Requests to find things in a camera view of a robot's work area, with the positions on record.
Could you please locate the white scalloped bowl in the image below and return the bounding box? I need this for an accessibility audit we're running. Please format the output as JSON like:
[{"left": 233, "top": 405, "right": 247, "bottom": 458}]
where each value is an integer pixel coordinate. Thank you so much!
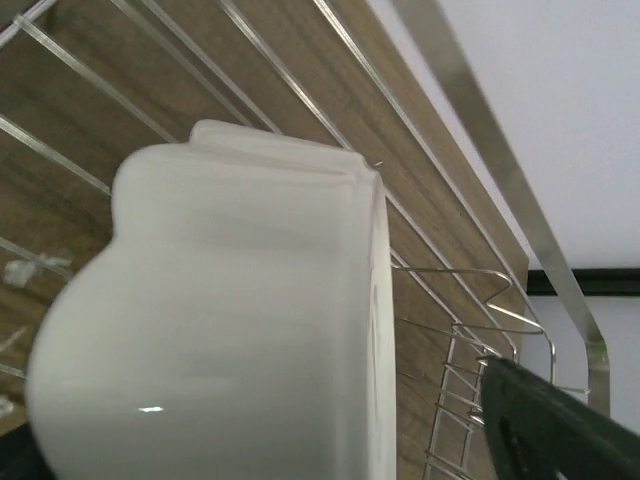
[{"left": 25, "top": 120, "right": 396, "bottom": 479}]

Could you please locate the metal wire dish rack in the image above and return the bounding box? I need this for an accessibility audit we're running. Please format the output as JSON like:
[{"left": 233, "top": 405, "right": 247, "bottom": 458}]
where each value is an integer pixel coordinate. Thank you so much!
[{"left": 0, "top": 0, "right": 612, "bottom": 480}]

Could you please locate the black aluminium frame rail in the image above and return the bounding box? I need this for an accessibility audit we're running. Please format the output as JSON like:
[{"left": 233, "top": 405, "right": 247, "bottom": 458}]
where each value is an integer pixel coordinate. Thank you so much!
[{"left": 527, "top": 268, "right": 640, "bottom": 297}]

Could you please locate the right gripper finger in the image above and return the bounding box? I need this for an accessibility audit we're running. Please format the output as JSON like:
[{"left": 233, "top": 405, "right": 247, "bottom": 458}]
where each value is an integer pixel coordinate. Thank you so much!
[{"left": 481, "top": 356, "right": 639, "bottom": 479}]

